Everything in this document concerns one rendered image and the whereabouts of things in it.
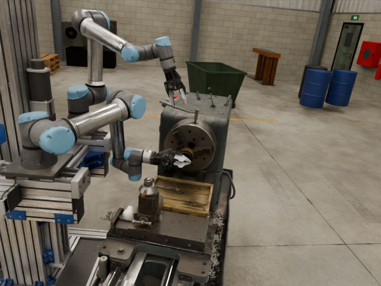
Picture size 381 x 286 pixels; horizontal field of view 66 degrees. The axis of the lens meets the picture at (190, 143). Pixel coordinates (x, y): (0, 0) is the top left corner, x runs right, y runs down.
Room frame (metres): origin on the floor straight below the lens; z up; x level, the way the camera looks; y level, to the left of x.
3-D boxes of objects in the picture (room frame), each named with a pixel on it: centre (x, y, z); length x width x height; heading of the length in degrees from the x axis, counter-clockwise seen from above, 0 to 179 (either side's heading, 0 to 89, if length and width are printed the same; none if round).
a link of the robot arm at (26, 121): (1.16, 0.66, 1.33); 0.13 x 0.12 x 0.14; 55
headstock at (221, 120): (2.09, -0.04, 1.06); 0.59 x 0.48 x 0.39; 172
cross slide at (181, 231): (1.07, 0.10, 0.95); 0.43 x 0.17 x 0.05; 82
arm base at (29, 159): (1.16, 0.67, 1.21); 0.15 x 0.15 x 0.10
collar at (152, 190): (1.08, 0.16, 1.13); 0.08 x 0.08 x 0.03
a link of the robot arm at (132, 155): (1.46, 0.30, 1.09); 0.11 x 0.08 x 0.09; 82
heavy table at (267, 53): (10.42, -2.25, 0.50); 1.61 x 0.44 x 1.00; 9
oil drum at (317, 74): (7.51, -3.01, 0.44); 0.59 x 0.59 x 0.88
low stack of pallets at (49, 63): (8.54, 4.54, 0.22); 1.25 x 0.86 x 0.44; 12
